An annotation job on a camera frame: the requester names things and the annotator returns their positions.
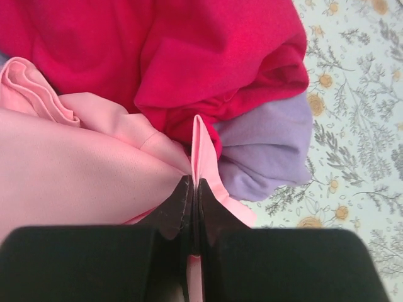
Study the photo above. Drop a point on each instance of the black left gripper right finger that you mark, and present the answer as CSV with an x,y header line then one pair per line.
x,y
239,263

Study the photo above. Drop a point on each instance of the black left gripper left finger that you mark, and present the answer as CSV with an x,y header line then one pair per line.
x,y
145,261

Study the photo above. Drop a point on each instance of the pink t shirt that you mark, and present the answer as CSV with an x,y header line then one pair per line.
x,y
79,159

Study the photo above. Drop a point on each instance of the lavender t shirt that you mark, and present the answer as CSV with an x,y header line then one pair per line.
x,y
266,148

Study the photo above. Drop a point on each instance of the red t shirt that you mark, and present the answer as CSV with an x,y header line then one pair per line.
x,y
170,60

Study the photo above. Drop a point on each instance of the floral table cloth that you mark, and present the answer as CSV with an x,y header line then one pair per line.
x,y
354,60

